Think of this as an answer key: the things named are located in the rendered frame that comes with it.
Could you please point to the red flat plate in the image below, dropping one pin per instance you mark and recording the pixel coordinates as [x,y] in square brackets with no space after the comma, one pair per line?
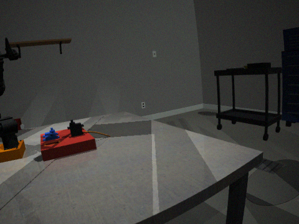
[55,144]

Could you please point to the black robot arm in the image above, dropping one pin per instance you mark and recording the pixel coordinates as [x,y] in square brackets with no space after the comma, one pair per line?
[8,126]

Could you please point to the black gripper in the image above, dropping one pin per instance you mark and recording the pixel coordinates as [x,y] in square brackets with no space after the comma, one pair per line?
[11,54]

